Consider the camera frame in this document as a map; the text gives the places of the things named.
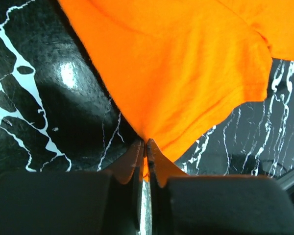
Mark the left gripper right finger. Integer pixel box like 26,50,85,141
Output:
147,139,294,235

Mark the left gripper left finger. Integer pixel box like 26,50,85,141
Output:
0,140,144,235

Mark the orange t shirt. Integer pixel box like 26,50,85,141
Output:
57,0,294,163

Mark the black marbled table mat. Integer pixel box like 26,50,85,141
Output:
0,0,294,177

